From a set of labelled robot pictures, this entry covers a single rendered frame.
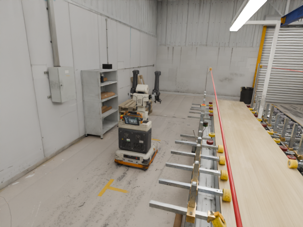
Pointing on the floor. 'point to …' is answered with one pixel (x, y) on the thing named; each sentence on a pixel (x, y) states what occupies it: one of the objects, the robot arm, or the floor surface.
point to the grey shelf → (87, 88)
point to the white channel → (270, 53)
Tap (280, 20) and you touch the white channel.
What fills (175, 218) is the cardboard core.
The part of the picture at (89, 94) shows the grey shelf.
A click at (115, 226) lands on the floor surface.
